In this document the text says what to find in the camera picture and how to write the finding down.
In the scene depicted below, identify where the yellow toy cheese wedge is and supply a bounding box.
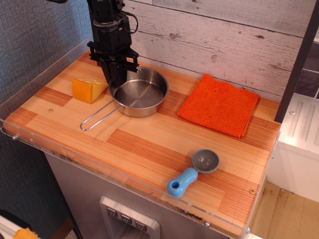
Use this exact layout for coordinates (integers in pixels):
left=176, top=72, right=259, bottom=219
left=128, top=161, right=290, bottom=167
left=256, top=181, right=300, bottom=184
left=72, top=79, right=108, bottom=104

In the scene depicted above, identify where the white toy sink cabinet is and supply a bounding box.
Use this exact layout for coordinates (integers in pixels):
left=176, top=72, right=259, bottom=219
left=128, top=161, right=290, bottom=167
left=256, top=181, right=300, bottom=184
left=267, top=94, right=319, bottom=202

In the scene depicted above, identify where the blue grey toy scoop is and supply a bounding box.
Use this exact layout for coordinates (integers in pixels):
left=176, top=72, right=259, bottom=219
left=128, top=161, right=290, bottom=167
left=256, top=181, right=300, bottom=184
left=166, top=149, right=220, bottom=198

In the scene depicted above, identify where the silver toy fridge dispenser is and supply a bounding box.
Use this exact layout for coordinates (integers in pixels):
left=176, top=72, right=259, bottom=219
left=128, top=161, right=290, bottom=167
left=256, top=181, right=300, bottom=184
left=100, top=196, right=161, bottom=239

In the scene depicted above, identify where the orange knitted cloth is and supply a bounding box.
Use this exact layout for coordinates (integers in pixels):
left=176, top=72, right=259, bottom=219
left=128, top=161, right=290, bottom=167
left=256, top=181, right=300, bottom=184
left=177, top=74, right=260, bottom=138

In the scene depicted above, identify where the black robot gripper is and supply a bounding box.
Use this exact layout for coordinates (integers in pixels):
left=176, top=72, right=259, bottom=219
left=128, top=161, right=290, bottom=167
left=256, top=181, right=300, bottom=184
left=88, top=21, right=141, bottom=88

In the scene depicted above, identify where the dark vertical post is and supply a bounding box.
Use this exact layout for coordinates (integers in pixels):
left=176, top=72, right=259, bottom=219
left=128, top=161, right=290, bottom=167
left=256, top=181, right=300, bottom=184
left=275, top=0, right=319, bottom=123

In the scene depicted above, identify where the stainless steel pan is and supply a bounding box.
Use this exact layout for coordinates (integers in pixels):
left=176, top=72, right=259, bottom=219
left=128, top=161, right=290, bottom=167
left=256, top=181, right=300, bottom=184
left=80, top=66, right=169, bottom=131

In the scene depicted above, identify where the yellow object bottom left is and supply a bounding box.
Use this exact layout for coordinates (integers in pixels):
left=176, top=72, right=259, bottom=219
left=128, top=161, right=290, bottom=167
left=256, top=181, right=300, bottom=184
left=13, top=228, right=39, bottom=239

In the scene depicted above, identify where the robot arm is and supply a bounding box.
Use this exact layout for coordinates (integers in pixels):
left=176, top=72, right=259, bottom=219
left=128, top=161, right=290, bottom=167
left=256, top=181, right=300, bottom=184
left=87, top=0, right=140, bottom=88

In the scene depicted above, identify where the clear acrylic table guard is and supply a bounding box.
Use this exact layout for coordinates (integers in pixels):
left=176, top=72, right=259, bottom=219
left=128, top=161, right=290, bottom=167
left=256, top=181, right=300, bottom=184
left=0, top=45, right=280, bottom=239

